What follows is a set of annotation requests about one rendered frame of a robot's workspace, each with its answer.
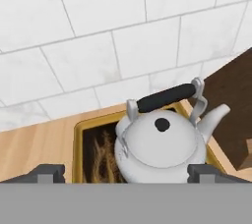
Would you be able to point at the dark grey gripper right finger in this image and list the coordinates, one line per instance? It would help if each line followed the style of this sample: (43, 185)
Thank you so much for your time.
(201, 173)

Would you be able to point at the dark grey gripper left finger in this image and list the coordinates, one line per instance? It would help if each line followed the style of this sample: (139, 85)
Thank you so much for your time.
(49, 173)

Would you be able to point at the dark brown wooden cabinet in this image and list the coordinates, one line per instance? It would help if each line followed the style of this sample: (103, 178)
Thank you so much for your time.
(233, 103)

